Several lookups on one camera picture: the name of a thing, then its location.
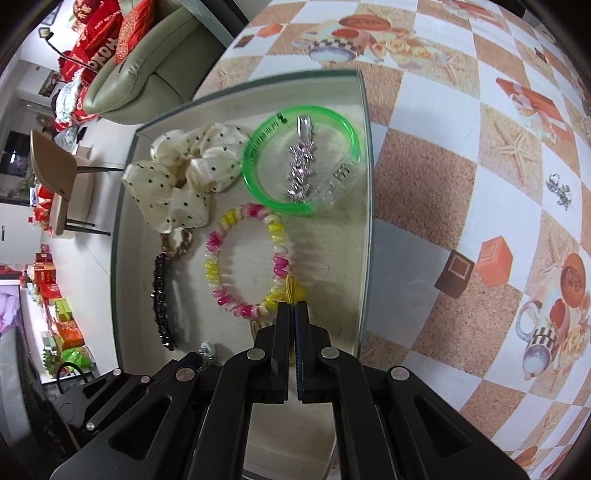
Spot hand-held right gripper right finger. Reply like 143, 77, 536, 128
294, 302, 529, 480

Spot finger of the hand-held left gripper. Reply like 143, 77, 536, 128
50, 368, 160, 437

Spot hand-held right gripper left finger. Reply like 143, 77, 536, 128
48, 302, 296, 480

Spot glass tray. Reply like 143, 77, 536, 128
110, 69, 374, 480

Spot black chain bracelet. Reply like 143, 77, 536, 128
152, 228, 195, 352

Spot cream polka dot scrunchie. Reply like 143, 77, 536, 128
121, 122, 250, 234

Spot pile of gift boxes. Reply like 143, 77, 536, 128
21, 244, 98, 374

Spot purple flower screen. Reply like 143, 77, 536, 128
0, 285, 24, 335

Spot green plastic bangle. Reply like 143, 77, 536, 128
242, 105, 363, 217

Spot clear plastic hair clip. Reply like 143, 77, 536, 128
308, 157, 361, 210

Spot silver rhinestone hair clip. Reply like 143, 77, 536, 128
283, 114, 319, 203

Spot checked printed tablecloth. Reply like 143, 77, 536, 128
191, 0, 591, 480

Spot brown chair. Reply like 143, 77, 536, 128
28, 130, 127, 238

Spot small crystal brooch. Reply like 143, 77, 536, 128
545, 173, 573, 212

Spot red gift bags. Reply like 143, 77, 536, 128
51, 78, 100, 132

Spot olive leather sofa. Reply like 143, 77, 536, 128
82, 0, 241, 125

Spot black cable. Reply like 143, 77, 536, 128
56, 361, 89, 384

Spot small silver ring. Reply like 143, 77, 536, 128
198, 340, 218, 370

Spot pink yellow spiral hair tie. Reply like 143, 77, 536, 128
204, 203, 291, 319

